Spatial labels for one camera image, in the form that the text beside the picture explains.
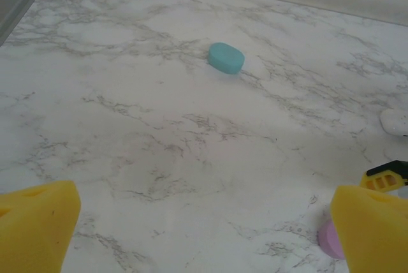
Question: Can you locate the aluminium table side rail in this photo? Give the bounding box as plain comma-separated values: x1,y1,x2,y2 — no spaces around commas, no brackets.
0,0,55,46

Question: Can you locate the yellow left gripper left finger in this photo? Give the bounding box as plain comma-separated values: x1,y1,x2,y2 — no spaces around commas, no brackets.
0,179,82,273

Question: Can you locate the teal earbud charging case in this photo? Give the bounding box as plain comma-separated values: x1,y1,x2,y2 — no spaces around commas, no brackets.
207,41,246,75

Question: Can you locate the pink earbud charging case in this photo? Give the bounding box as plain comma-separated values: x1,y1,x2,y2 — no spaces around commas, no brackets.
317,218,347,261

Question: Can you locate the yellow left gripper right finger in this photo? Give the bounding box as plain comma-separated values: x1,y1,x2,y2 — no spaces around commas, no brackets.
329,184,408,273

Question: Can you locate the white earbud charging case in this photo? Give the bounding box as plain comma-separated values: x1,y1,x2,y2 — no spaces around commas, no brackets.
379,108,408,137

